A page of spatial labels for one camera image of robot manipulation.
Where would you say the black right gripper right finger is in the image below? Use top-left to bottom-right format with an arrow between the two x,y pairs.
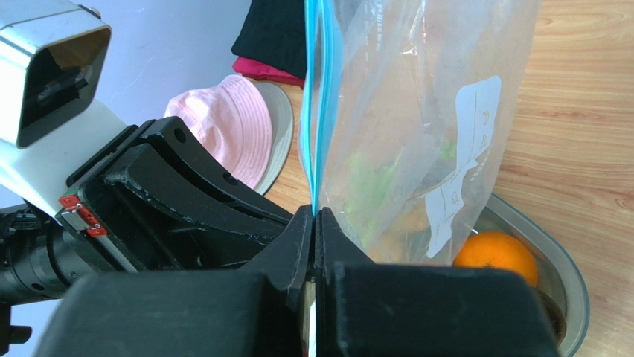
315,208 -> 558,356

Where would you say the black folded cloth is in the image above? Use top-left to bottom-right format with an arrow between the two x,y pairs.
231,0 -> 307,80

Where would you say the clear zip top bag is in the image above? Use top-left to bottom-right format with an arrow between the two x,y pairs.
298,0 -> 542,266

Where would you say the ginger root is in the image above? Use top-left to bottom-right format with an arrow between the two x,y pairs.
368,200 -> 429,263

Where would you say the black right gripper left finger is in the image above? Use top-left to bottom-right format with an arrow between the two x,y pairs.
36,206 -> 313,356

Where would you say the pink bucket hat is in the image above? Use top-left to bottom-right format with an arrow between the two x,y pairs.
164,74 -> 273,189

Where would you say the grey plastic tray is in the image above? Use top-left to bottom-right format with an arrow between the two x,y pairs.
472,193 -> 591,356

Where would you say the orange fruit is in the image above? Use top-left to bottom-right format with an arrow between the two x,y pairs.
453,231 -> 539,287

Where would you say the celery stalk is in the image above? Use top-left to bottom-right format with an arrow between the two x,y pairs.
340,148 -> 440,249

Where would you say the grey round plate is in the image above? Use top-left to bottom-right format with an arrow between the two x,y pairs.
254,82 -> 294,195

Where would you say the red folded cloth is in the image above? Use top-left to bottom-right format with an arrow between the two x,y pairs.
232,57 -> 304,89

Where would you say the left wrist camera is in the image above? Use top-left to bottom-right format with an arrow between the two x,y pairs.
1,0 -> 112,149

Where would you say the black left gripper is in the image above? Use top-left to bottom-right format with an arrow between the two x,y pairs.
59,116 -> 292,271

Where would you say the dark purple plum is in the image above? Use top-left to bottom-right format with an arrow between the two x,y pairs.
537,289 -> 567,346

